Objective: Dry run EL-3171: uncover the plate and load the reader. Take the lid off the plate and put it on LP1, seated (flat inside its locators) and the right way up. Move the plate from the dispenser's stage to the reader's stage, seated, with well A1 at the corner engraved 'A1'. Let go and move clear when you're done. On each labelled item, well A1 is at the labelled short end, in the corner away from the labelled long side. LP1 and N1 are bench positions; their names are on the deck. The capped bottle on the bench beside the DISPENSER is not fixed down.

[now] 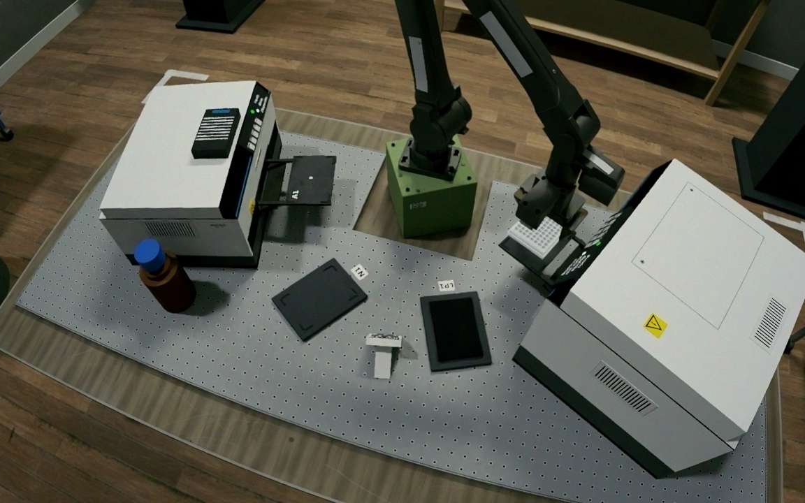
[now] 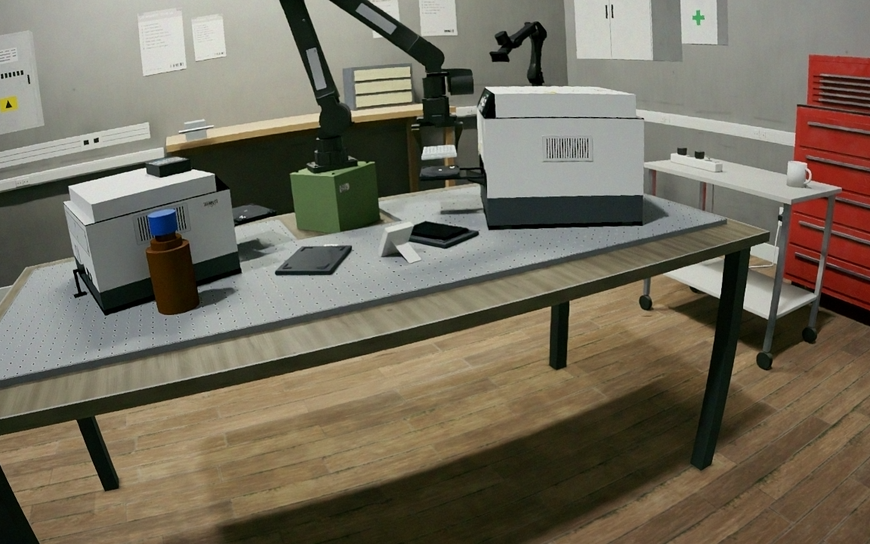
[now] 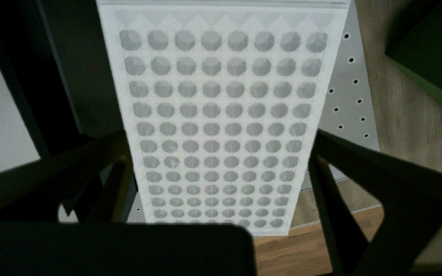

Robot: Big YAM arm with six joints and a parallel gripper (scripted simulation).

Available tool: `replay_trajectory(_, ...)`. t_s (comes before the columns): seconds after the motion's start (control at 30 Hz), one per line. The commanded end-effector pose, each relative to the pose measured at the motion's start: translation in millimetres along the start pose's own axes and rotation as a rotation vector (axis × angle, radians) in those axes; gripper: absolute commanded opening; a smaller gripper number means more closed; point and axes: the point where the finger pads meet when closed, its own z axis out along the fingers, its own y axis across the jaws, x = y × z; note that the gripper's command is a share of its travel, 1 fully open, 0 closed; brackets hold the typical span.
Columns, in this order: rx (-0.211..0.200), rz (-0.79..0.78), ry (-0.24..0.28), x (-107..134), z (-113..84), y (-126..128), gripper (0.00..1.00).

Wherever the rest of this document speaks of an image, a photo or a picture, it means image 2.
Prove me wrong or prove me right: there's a brown bottle with blue cap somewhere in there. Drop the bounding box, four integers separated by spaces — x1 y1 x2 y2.
146 209 200 315

